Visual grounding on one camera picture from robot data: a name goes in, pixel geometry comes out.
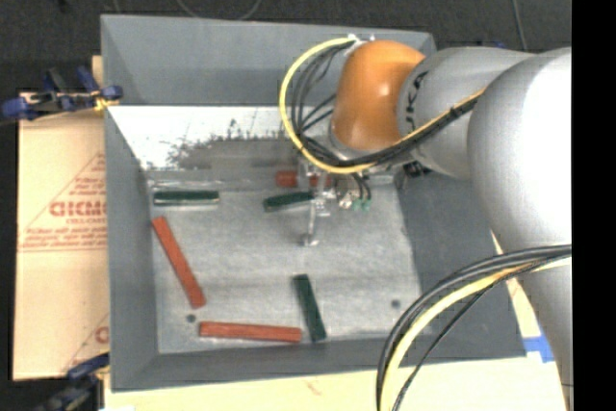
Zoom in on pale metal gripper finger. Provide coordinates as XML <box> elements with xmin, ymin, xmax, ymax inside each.
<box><xmin>296</xmin><ymin>158</ymin><xmax>320</xmax><ymax>190</ymax></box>
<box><xmin>298</xmin><ymin>199</ymin><xmax>323</xmax><ymax>248</ymax></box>

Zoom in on red-brown flat block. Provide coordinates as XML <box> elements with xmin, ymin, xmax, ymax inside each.
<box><xmin>197</xmin><ymin>321</ymin><xmax>304</xmax><ymax>345</ymax></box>
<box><xmin>274</xmin><ymin>169</ymin><xmax>333</xmax><ymax>190</ymax></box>
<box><xmin>150</xmin><ymin>215</ymin><xmax>209</xmax><ymax>310</ymax></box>

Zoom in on dark green flat block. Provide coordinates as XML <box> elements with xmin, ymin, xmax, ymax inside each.
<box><xmin>292</xmin><ymin>273</ymin><xmax>329</xmax><ymax>345</ymax></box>
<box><xmin>152</xmin><ymin>189</ymin><xmax>221</xmax><ymax>208</ymax></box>
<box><xmin>262</xmin><ymin>190</ymin><xmax>317</xmax><ymax>213</ymax></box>

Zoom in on grey metal bin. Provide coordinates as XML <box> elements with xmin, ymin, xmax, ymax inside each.
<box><xmin>99</xmin><ymin>13</ymin><xmax>526</xmax><ymax>392</ymax></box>

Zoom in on brown cardboard board red print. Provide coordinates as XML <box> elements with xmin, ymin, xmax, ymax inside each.
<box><xmin>12</xmin><ymin>55</ymin><xmax>112</xmax><ymax>382</ymax></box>

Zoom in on black cylinder on white bracket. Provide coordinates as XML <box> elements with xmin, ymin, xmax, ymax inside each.
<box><xmin>402</xmin><ymin>161</ymin><xmax>432</xmax><ymax>180</ymax></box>

